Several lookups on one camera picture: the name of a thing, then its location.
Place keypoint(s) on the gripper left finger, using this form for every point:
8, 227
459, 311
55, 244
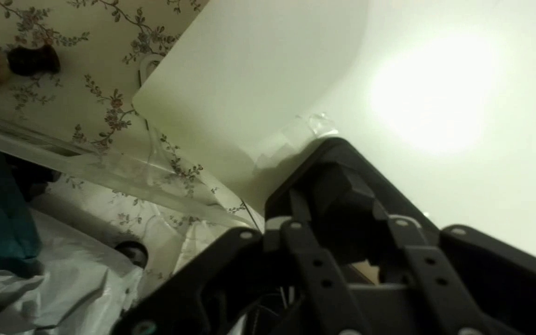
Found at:
312, 265

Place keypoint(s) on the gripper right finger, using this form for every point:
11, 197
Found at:
505, 274

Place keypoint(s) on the white board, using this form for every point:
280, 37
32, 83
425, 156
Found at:
268, 70

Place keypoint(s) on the clear plastic container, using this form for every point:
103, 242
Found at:
123, 170

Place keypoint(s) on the floral bed sheet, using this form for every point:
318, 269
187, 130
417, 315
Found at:
96, 42

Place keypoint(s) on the white plastic bag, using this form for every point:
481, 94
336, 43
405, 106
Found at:
63, 288

